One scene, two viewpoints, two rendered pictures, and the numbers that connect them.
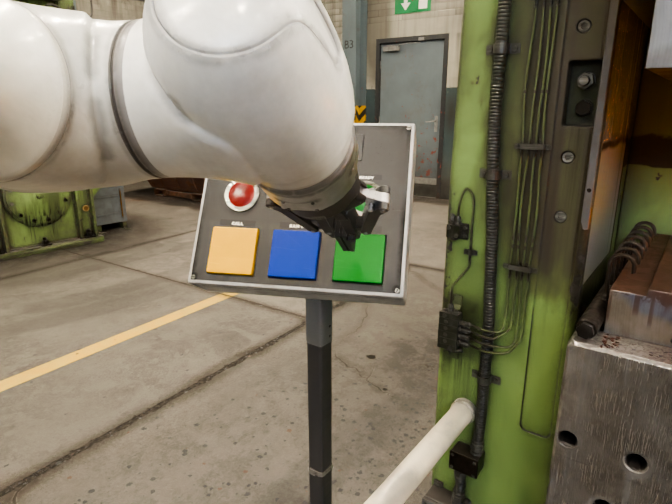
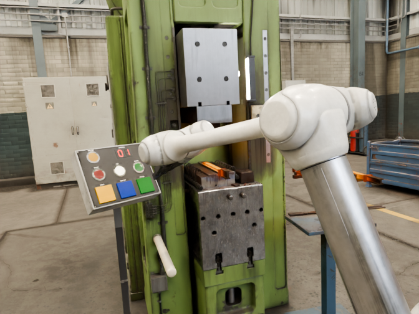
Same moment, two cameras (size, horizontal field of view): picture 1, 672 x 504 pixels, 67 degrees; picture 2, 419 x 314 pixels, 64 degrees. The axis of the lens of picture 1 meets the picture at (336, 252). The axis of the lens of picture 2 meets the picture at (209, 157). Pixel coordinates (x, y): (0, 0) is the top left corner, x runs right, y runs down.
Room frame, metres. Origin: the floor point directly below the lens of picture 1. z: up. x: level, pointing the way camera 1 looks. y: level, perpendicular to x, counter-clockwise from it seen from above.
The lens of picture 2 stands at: (-0.45, 1.01, 1.35)
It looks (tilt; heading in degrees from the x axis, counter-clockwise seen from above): 8 degrees down; 307
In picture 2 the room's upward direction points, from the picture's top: 3 degrees counter-clockwise
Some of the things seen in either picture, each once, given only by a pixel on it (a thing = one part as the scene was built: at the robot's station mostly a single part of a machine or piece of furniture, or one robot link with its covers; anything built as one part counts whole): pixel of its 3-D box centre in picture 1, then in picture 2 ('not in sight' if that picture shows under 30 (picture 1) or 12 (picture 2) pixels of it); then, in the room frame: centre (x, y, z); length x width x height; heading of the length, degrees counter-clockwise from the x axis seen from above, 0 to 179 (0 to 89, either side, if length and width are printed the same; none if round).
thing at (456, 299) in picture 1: (454, 330); (150, 210); (0.93, -0.24, 0.80); 0.06 x 0.03 x 0.14; 54
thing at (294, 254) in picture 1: (295, 254); (126, 189); (0.75, 0.06, 1.01); 0.07 x 0.05 x 0.07; 79
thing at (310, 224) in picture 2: not in sight; (328, 220); (0.12, -0.83, 0.68); 0.40 x 0.30 x 0.02; 48
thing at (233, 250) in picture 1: (233, 251); (105, 194); (0.77, 0.16, 1.01); 0.07 x 0.05 x 0.07; 79
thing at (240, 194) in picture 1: (241, 194); (98, 174); (0.81, 0.15, 1.09); 0.05 x 0.03 x 0.04; 54
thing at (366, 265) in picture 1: (359, 258); (144, 185); (0.73, -0.04, 1.01); 0.07 x 0.05 x 0.07; 79
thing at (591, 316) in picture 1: (610, 290); (191, 181); (0.79, -0.46, 0.93); 0.40 x 0.03 x 0.03; 144
